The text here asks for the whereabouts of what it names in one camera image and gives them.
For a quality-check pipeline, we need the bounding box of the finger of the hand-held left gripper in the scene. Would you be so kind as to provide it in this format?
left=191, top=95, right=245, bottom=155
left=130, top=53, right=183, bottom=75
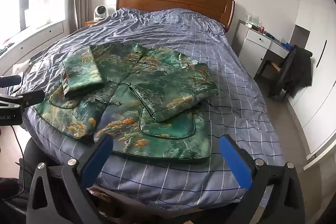
left=0, top=75, right=22, bottom=88
left=0, top=90, right=46, bottom=109

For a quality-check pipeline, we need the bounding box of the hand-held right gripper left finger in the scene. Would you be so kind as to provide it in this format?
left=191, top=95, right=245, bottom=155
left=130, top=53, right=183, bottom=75
left=26, top=134, right=114, bottom=224

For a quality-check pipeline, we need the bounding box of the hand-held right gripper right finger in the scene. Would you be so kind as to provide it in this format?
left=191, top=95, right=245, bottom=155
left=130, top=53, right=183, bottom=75
left=219, top=134, right=306, bottom=224

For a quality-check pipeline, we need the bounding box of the green patterned jacket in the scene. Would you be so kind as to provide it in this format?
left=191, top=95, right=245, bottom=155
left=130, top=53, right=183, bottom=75
left=35, top=42, right=219, bottom=161

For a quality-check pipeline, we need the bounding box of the white window bench cabinet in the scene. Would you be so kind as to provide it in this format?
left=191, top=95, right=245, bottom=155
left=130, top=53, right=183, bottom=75
left=0, top=20, right=67, bottom=71

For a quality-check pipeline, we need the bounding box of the window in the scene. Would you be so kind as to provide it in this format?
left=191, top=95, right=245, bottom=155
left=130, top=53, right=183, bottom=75
left=0, top=0, right=36, bottom=31

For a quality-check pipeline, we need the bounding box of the wooden chair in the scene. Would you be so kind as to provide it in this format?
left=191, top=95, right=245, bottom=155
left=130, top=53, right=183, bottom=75
left=262, top=55, right=289, bottom=99

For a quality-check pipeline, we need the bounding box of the white desk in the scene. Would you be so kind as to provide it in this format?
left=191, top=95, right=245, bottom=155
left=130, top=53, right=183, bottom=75
left=237, top=20, right=292, bottom=79

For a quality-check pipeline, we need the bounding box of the white wardrobe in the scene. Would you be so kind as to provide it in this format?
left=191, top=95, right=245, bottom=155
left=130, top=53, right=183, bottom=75
left=286, top=0, right=336, bottom=170

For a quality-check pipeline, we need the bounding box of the blue plaid duvet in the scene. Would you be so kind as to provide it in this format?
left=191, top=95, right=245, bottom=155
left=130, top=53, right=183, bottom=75
left=22, top=7, right=286, bottom=212

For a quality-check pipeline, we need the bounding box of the clear container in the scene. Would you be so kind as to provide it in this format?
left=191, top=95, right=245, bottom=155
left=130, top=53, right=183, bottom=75
left=245, top=14, right=262, bottom=28

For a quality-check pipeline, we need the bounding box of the wooden headboard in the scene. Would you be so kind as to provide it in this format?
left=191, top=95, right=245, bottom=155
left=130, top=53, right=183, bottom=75
left=116, top=0, right=236, bottom=34

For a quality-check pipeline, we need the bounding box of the black cable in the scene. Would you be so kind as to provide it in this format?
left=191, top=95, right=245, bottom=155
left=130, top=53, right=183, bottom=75
left=11, top=125, right=27, bottom=191

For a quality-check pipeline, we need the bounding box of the white round camera device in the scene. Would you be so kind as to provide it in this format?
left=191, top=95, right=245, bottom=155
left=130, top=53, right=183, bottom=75
left=93, top=5, right=109, bottom=21

